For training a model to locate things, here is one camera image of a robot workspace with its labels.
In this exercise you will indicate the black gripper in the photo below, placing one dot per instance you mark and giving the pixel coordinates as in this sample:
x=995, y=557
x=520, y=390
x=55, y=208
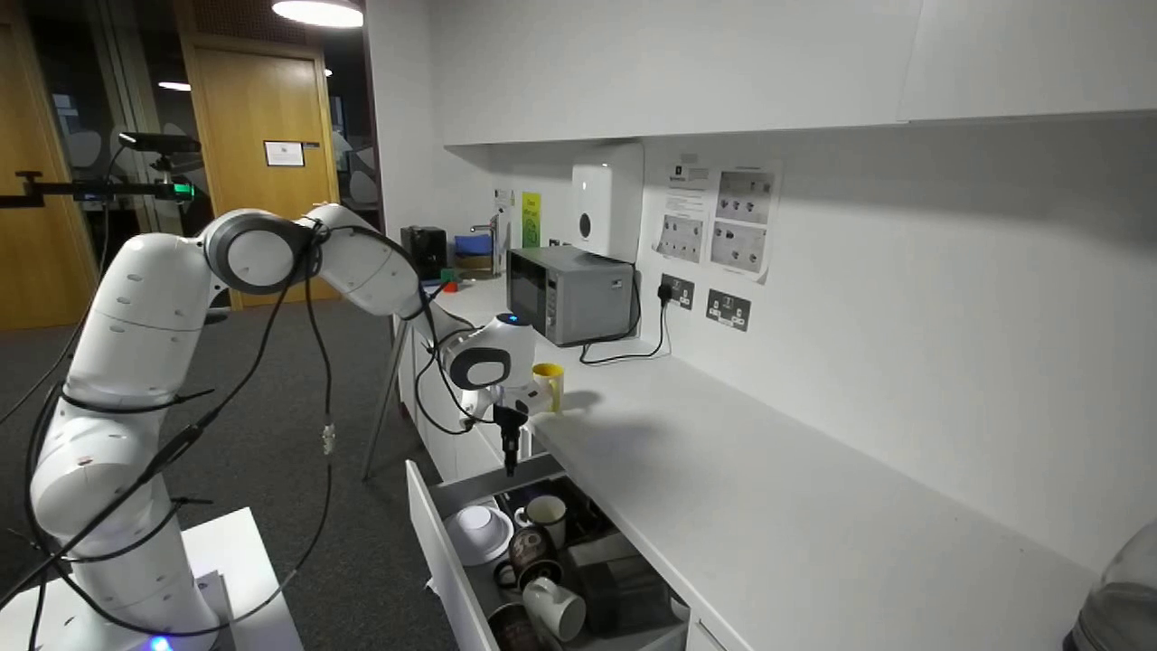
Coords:
x=511, y=419

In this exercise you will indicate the white enamel mug dark rim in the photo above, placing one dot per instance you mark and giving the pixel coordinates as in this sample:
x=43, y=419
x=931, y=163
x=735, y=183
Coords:
x=547, y=513

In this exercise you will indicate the white mug yellow inside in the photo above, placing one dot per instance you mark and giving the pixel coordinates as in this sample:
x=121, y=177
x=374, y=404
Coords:
x=550, y=390

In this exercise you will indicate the white robot base platform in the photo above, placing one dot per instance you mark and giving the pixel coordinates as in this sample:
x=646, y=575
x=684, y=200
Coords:
x=247, y=581

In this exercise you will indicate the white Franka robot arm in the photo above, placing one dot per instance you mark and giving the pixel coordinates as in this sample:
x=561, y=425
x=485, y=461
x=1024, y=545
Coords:
x=130, y=312

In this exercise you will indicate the white open drawer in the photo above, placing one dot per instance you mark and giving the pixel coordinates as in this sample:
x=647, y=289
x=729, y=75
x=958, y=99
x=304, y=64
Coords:
x=437, y=564

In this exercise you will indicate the white bowl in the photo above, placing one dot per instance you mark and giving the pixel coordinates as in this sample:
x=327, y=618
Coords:
x=477, y=529

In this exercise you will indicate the white base cabinet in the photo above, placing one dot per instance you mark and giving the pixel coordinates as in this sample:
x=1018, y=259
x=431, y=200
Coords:
x=420, y=451

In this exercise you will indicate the brown printed mug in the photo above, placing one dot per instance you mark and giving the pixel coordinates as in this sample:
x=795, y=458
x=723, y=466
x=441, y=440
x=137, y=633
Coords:
x=530, y=551

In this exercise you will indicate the silver microwave oven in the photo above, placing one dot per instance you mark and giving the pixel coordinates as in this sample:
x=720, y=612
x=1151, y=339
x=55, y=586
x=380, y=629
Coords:
x=565, y=301

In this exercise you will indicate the dark translucent bag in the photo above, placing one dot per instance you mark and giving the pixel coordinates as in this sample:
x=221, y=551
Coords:
x=632, y=597

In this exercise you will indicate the blue container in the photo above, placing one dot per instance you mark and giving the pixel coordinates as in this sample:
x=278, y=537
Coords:
x=472, y=247

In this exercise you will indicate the black countertop appliance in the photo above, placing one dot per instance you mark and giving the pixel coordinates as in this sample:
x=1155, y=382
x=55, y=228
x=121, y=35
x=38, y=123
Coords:
x=423, y=253

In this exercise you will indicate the white paper towel dispenser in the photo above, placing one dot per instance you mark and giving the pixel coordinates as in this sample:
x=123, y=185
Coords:
x=590, y=202

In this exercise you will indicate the white door sign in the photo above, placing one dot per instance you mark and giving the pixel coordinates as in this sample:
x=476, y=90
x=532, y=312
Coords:
x=282, y=154

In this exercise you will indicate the wooden door with sign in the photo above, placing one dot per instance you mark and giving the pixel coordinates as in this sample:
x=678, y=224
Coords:
x=238, y=119

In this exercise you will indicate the round ceiling lamp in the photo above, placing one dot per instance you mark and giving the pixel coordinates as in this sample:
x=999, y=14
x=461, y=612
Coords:
x=319, y=13

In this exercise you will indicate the small ceiling lamp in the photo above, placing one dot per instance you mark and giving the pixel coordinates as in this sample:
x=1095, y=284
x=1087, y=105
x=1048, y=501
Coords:
x=173, y=85

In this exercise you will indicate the plain wooden door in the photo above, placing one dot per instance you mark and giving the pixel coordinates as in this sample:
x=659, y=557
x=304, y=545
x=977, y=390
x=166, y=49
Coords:
x=22, y=119

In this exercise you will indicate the yellow green wall notice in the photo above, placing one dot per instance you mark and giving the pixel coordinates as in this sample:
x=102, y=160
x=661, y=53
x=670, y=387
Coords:
x=532, y=223

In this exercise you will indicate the dark double wall socket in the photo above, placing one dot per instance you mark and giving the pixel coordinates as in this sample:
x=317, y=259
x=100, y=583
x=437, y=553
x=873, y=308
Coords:
x=729, y=312
x=684, y=294

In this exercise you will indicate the white fused switch plate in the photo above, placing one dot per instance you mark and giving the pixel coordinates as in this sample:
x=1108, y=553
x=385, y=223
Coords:
x=679, y=235
x=737, y=247

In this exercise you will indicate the grey printed wall notice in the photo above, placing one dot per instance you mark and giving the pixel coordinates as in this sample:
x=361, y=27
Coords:
x=746, y=196

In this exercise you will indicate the white wall cabinet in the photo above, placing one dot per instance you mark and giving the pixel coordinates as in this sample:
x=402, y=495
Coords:
x=723, y=60

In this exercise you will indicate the black camera stand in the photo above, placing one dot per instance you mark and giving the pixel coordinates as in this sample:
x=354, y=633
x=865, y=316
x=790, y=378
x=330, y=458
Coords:
x=72, y=188

